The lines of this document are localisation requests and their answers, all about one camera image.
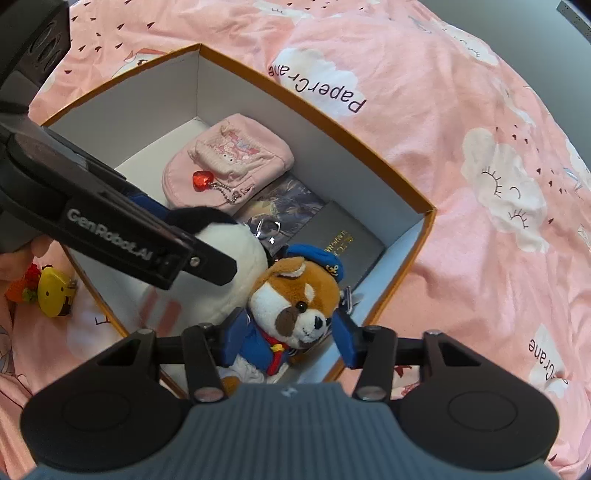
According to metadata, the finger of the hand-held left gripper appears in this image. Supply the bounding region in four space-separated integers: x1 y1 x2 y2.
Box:
173 231 239 287
127 189 169 217

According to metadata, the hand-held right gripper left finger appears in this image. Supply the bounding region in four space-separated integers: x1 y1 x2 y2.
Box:
95 307 252 402

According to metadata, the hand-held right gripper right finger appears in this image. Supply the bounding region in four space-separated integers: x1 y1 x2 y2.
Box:
333 308 483 401

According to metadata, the white panda plush toy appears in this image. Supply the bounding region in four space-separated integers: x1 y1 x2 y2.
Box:
139 207 269 337

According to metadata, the brown dog plush toy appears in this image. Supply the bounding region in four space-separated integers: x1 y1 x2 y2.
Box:
221 244 356 393

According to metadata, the yellow round toy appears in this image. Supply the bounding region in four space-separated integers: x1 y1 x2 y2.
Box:
37 268 77 319

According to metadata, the picture printed card box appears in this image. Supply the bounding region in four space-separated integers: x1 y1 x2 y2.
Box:
235 173 326 257

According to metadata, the dark grey box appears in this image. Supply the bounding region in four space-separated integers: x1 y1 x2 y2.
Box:
288 200 386 287

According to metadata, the pink fabric pouch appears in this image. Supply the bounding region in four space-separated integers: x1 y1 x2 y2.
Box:
161 113 295 215

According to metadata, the orange crocheted keychain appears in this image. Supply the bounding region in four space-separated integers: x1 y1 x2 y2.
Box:
4 263 41 304

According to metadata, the orange cardboard box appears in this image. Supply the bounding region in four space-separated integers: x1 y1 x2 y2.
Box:
41 43 437 400

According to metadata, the pink printed blanket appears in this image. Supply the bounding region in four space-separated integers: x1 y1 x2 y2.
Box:
0 0 591 480

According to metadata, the grey wall socket strip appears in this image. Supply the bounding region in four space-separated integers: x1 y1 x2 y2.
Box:
556 0 591 31

